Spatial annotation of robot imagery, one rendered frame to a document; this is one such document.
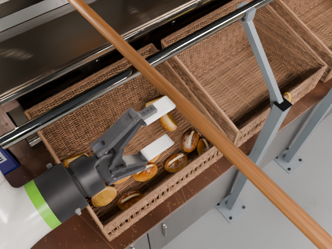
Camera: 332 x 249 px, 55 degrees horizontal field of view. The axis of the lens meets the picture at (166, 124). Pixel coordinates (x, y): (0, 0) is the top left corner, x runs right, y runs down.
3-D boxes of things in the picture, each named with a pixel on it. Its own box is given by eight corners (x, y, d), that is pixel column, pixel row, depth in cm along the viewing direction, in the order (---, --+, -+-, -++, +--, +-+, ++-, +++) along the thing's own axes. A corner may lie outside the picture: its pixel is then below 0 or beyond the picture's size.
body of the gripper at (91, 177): (61, 156, 55) (105, 129, 59) (72, 176, 63) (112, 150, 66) (82, 188, 52) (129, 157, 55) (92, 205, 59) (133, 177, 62)
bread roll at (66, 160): (86, 153, 121) (90, 167, 122) (87, 150, 128) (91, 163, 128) (60, 161, 119) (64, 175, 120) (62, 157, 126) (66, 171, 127)
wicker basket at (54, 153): (45, 149, 131) (19, 109, 108) (153, 84, 151) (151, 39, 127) (108, 245, 111) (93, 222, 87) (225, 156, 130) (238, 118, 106)
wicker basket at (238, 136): (158, 83, 151) (157, 38, 128) (241, 33, 170) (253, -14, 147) (231, 154, 130) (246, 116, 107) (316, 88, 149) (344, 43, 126)
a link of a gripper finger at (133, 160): (113, 170, 59) (109, 175, 60) (151, 163, 68) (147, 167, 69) (102, 155, 61) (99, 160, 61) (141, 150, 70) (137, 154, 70)
